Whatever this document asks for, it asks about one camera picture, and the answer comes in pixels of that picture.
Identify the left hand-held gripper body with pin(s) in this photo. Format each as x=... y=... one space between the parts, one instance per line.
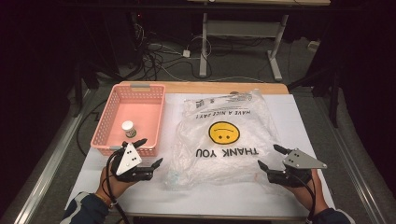
x=129 y=158

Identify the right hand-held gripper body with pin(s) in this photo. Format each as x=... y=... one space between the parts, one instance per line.
x=300 y=160

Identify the white-capped small bottle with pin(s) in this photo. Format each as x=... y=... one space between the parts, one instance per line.
x=129 y=129

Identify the pink plastic basket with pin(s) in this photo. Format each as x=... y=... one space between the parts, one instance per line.
x=137 y=112

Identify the clear smiley plastic bag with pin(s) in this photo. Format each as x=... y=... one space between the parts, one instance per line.
x=224 y=161

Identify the person's left hand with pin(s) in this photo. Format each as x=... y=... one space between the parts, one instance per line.
x=113 y=188

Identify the person's right hand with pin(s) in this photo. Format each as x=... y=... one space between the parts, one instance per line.
x=311 y=194

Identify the white paper sheet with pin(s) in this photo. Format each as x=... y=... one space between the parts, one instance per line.
x=218 y=202

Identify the black stand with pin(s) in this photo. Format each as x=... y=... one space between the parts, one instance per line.
x=87 y=81
x=330 y=90

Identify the white power adapter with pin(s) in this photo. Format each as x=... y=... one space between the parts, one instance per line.
x=186 y=53

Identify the white power strip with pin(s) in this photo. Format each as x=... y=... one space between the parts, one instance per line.
x=313 y=45

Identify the white-legged desk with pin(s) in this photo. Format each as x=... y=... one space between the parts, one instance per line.
x=239 y=29

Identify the metal floor rail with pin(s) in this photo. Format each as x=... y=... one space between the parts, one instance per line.
x=351 y=168
x=49 y=174

